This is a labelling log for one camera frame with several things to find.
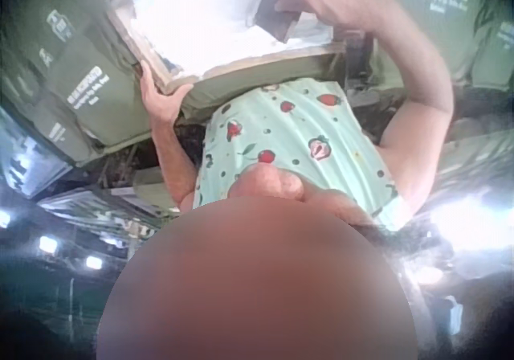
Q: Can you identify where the person's left hand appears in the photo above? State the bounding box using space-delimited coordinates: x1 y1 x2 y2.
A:
139 63 194 127

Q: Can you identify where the dark squeegee block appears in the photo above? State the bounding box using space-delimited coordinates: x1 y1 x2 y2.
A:
254 0 301 44

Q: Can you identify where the wooden printing screen frame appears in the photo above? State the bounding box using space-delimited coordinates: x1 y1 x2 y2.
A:
107 0 348 96

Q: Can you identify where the heap of green printed sacks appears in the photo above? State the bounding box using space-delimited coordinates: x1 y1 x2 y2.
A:
371 0 514 94
0 0 164 166

